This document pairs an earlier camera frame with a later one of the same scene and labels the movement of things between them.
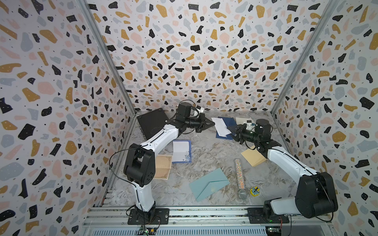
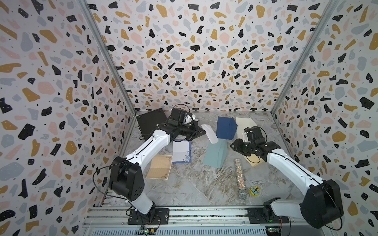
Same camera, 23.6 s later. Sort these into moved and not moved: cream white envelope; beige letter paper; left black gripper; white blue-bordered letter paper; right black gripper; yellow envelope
Moved: left black gripper; right black gripper
Not moved: yellow envelope; white blue-bordered letter paper; cream white envelope; beige letter paper
